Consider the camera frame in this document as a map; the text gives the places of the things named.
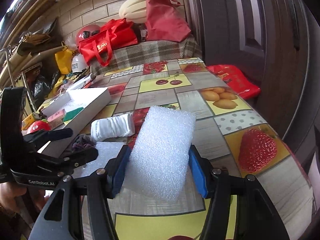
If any dark scrunchie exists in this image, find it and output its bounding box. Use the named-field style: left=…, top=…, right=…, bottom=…
left=72, top=134, right=96, bottom=152

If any white foam block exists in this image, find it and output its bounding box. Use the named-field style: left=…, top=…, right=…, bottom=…
left=124, top=106, right=196, bottom=202

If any person left hand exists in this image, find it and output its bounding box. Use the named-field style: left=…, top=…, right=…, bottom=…
left=0, top=182, right=27, bottom=212

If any red round plush toy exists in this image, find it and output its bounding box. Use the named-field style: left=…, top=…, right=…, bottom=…
left=27, top=120, right=51, bottom=134

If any yellow small box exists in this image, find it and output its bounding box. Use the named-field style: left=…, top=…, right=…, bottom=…
left=22, top=112, right=41, bottom=131

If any pink white cake sponge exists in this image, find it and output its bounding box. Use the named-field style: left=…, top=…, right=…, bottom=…
left=47, top=109, right=66, bottom=129

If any white rolled cloth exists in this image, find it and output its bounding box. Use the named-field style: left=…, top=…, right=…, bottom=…
left=91, top=113, right=135, bottom=142

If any green yellow scrub sponge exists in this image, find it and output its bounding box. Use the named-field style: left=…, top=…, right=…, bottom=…
left=63, top=107, right=84, bottom=122

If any black plastic bag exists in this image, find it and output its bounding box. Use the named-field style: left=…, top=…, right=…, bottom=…
left=33, top=71, right=60, bottom=99

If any white shallow tray box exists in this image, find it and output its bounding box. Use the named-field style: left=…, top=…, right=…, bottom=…
left=38, top=87, right=111, bottom=158

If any fruit pattern tablecloth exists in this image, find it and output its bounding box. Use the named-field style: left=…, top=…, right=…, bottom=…
left=78, top=58, right=313, bottom=239

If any white long device box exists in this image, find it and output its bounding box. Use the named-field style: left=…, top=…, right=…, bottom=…
left=67, top=73, right=96, bottom=91

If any wooden shelf unit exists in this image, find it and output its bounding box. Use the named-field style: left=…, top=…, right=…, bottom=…
left=0, top=19, right=63, bottom=88

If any yellow bag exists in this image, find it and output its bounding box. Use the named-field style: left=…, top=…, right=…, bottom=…
left=55, top=45, right=74, bottom=75

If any white helmet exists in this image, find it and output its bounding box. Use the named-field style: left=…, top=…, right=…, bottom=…
left=72, top=54, right=88, bottom=73

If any metal clothes rack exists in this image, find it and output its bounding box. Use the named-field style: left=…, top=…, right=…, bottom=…
left=1, top=43, right=33, bottom=96

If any red plastic bag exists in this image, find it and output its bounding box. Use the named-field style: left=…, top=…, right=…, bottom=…
left=207, top=64, right=261, bottom=100

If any plaid covered bench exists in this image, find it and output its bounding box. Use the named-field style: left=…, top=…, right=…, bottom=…
left=90, top=36, right=202, bottom=75

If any red helmet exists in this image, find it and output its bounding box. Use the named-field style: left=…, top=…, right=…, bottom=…
left=75, top=24, right=100, bottom=46

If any red tote bag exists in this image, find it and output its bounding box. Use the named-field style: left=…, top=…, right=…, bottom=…
left=79, top=18, right=138, bottom=67

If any dark red fabric bag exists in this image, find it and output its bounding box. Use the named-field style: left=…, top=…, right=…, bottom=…
left=145, top=0, right=191, bottom=42

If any cream foam pile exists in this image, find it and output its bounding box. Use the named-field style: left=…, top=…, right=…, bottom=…
left=118, top=0, right=146, bottom=24

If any dark wooden door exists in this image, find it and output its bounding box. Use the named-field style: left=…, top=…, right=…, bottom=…
left=182, top=0, right=320, bottom=176

